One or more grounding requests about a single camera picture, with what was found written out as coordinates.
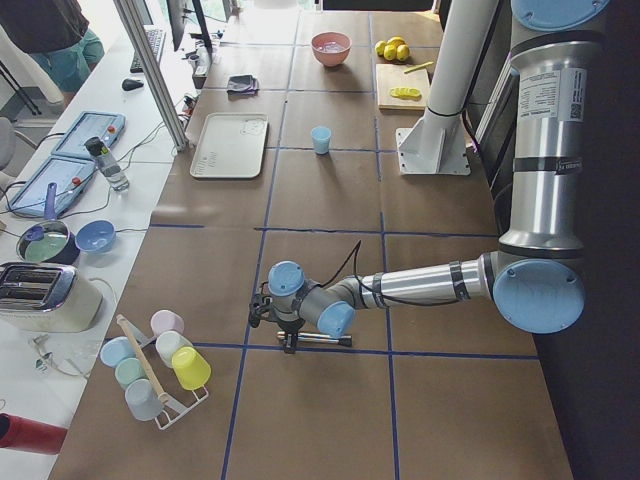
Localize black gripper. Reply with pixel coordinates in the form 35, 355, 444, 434
248, 293, 303, 354

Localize steel muddler rod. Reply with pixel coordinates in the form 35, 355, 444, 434
297, 331, 353, 347

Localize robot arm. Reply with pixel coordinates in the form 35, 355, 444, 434
248, 1, 608, 353

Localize yellow-green cup on rack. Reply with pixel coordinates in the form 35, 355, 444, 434
171, 346, 212, 391

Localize white cup on rack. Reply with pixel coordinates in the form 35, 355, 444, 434
155, 330, 193, 369

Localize pink cup on rack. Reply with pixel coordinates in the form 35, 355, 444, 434
150, 309, 185, 337

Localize grey cup on rack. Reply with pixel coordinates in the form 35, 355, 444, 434
125, 378, 163, 421

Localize mint green cup on rack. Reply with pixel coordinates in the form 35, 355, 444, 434
115, 357, 147, 390

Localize light blue cup on rack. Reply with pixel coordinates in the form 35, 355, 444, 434
99, 336, 135, 368

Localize light blue plastic cup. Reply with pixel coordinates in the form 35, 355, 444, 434
310, 125, 332, 155

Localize cream bear serving tray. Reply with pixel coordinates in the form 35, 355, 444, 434
190, 112, 268, 179

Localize blue bowl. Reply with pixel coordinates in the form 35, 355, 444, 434
75, 220, 116, 254

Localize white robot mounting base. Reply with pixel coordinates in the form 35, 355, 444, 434
396, 0, 499, 175

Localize folded grey cloth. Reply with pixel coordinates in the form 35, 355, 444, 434
226, 74, 260, 96

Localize cream toaster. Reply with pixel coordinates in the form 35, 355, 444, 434
1, 262, 102, 333

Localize lemon slices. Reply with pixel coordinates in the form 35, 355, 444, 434
389, 87, 422, 100

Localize blue teach pendant near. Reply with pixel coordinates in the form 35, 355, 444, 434
5, 155, 97, 219

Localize blue teach pendant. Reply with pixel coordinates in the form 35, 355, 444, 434
51, 111, 126, 159
5, 155, 97, 219

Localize clear water bottle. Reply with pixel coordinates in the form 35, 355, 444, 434
84, 136, 129, 192

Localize wooden cutting board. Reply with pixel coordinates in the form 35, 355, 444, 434
376, 64, 430, 110

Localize blue teach pendant far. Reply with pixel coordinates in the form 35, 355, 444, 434
51, 111, 126, 159

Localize red cylinder bottle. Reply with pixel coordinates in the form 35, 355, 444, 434
1, 413, 68, 455

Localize pink bowl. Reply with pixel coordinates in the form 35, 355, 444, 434
311, 31, 352, 67

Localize yellow-green knife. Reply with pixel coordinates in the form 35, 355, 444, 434
403, 61, 435, 74

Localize black computer mouse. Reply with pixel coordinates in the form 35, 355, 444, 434
121, 78, 144, 92

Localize whole yellow lemon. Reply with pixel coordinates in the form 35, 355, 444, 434
375, 40, 386, 56
387, 36, 406, 46
395, 44, 411, 63
383, 44, 397, 61

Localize black keyboard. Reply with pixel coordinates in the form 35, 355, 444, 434
129, 25, 166, 74

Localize person in green shorts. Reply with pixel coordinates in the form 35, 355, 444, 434
1, 0, 104, 104

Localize wooden rack handle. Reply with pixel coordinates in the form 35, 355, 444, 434
116, 314, 169, 404

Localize dark saucepan purple handle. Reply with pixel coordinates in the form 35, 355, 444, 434
16, 182, 80, 265

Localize aluminium frame post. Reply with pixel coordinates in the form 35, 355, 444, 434
114, 0, 188, 152

